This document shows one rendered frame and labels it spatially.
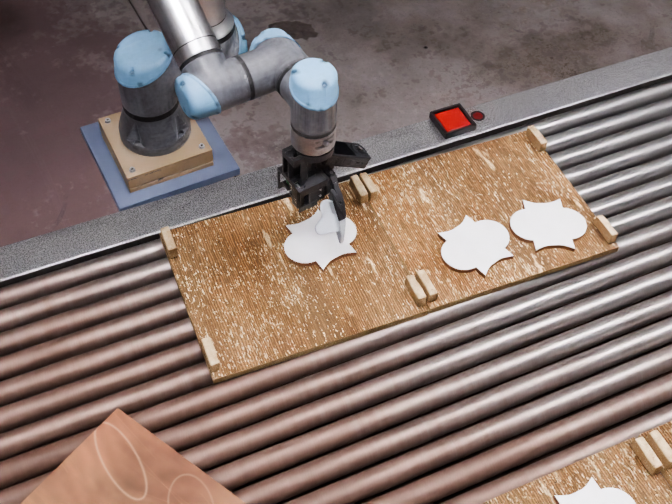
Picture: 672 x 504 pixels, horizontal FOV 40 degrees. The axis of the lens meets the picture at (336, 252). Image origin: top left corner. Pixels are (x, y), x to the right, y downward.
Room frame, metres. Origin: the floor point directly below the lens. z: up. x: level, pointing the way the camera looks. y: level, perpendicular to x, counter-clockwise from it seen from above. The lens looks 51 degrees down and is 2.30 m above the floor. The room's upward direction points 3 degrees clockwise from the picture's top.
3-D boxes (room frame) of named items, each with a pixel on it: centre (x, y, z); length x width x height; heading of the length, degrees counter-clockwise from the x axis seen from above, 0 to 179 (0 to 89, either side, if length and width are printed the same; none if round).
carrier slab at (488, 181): (1.22, -0.29, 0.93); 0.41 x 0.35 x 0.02; 115
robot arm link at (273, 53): (1.18, 0.12, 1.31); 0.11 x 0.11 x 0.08; 33
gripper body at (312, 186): (1.10, 0.05, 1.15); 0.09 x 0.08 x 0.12; 127
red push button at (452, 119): (1.49, -0.24, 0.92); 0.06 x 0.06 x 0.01; 27
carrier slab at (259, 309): (1.04, 0.08, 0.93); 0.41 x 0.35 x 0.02; 114
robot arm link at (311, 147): (1.10, 0.05, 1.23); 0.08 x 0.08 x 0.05
